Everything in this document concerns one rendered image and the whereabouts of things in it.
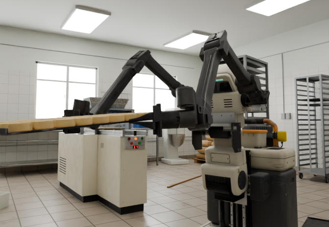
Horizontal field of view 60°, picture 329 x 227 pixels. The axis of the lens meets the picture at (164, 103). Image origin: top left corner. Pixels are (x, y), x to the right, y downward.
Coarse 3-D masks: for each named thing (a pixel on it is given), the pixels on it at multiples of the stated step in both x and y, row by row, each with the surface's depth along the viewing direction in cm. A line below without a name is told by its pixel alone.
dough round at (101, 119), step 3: (93, 117) 82; (96, 117) 81; (99, 117) 81; (102, 117) 81; (105, 117) 82; (108, 117) 83; (93, 120) 81; (96, 120) 81; (99, 120) 81; (102, 120) 81; (105, 120) 82; (108, 120) 83; (93, 123) 81; (96, 123) 81; (99, 123) 81; (102, 123) 81
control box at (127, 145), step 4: (124, 136) 311; (128, 136) 310; (132, 136) 313; (136, 136) 315; (140, 136) 318; (144, 136) 321; (124, 140) 310; (128, 140) 310; (132, 140) 312; (136, 140) 315; (140, 140) 318; (144, 140) 321; (124, 144) 310; (128, 144) 310; (136, 144) 315; (144, 144) 320; (124, 148) 310; (128, 148) 309; (132, 148) 312; (136, 148) 314; (140, 148) 317; (144, 148) 320
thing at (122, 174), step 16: (112, 144) 325; (112, 160) 323; (128, 160) 312; (144, 160) 323; (112, 176) 322; (128, 176) 310; (144, 176) 321; (112, 192) 320; (128, 192) 309; (144, 192) 320; (112, 208) 325; (128, 208) 311
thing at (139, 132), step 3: (108, 129) 414; (111, 129) 405; (114, 129) 397; (117, 129) 387; (120, 129) 379; (123, 129) 372; (126, 132) 364; (129, 132) 357; (132, 132) 350; (138, 132) 338; (141, 132) 331; (144, 132) 325; (147, 132) 323; (144, 135) 325; (147, 135) 323
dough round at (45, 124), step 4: (32, 124) 69; (36, 124) 68; (40, 124) 68; (44, 124) 68; (48, 124) 69; (52, 124) 70; (32, 128) 69; (36, 128) 68; (40, 128) 68; (44, 128) 68; (48, 128) 69
